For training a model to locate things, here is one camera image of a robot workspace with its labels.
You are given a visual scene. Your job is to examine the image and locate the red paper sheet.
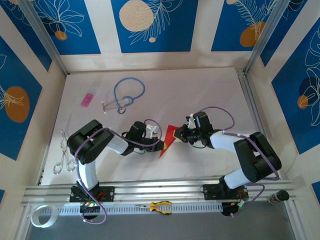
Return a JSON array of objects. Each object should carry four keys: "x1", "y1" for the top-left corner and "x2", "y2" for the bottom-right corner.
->
[{"x1": 159, "y1": 124, "x2": 180, "y2": 159}]

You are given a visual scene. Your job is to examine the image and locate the blue stethoscope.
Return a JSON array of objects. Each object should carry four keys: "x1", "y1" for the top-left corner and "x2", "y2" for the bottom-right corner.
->
[{"x1": 101, "y1": 76, "x2": 146, "y2": 115}]

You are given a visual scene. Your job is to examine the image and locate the yellow black pliers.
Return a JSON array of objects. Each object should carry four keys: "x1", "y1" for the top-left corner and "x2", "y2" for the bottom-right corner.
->
[{"x1": 134, "y1": 200, "x2": 173, "y2": 215}]

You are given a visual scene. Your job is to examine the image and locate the pink capped clear tube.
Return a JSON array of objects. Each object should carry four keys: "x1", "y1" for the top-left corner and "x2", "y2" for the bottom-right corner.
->
[{"x1": 80, "y1": 77, "x2": 103, "y2": 107}]

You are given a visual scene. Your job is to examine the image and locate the metal tongs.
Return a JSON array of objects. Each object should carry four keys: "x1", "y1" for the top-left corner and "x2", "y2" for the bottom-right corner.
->
[{"x1": 52, "y1": 129, "x2": 77, "y2": 175}]

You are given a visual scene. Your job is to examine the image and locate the black electronics module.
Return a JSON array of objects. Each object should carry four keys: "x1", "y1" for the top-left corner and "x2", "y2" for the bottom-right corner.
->
[
  {"x1": 79, "y1": 201, "x2": 101, "y2": 221},
  {"x1": 221, "y1": 201, "x2": 249, "y2": 218}
]

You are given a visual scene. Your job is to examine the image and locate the black capped bottle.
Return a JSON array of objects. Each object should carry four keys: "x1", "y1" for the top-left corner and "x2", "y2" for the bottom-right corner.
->
[{"x1": 268, "y1": 189, "x2": 290, "y2": 205}]

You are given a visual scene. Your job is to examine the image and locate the clear tape roll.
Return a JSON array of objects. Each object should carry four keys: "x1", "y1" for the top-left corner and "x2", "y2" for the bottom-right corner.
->
[{"x1": 30, "y1": 204, "x2": 59, "y2": 228}]

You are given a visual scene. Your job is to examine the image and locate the aluminium mounting rail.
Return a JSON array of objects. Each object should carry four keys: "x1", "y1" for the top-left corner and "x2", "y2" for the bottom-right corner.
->
[{"x1": 21, "y1": 177, "x2": 305, "y2": 208}]

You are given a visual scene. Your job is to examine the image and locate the aluminium side rail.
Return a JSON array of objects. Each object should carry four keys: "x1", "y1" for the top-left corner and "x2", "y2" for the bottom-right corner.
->
[{"x1": 236, "y1": 69, "x2": 282, "y2": 180}]

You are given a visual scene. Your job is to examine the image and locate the white slotted cable tray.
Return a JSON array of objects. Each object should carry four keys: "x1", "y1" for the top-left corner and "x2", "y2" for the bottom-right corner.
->
[{"x1": 39, "y1": 201, "x2": 224, "y2": 216}]

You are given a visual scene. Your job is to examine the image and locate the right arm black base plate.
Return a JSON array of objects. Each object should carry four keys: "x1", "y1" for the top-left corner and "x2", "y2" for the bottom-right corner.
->
[{"x1": 202, "y1": 183, "x2": 249, "y2": 201}]

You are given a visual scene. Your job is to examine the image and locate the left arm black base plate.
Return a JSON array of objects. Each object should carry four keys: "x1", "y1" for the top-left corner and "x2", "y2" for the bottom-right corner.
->
[{"x1": 69, "y1": 185, "x2": 116, "y2": 203}]

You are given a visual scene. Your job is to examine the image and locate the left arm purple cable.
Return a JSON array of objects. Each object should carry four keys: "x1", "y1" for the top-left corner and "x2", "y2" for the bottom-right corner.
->
[{"x1": 74, "y1": 118, "x2": 166, "y2": 225}]

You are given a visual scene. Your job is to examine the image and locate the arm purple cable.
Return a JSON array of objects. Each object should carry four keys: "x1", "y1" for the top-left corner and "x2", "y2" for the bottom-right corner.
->
[
  {"x1": 199, "y1": 106, "x2": 280, "y2": 217},
  {"x1": 74, "y1": 118, "x2": 166, "y2": 225}
]

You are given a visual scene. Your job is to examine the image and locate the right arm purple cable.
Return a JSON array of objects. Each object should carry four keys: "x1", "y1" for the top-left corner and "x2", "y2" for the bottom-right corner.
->
[{"x1": 199, "y1": 106, "x2": 280, "y2": 217}]

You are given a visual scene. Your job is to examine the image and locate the aluminium frame post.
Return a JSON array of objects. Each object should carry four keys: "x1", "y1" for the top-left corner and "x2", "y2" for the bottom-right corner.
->
[
  {"x1": 18, "y1": 0, "x2": 70, "y2": 76},
  {"x1": 244, "y1": 0, "x2": 293, "y2": 74}
]

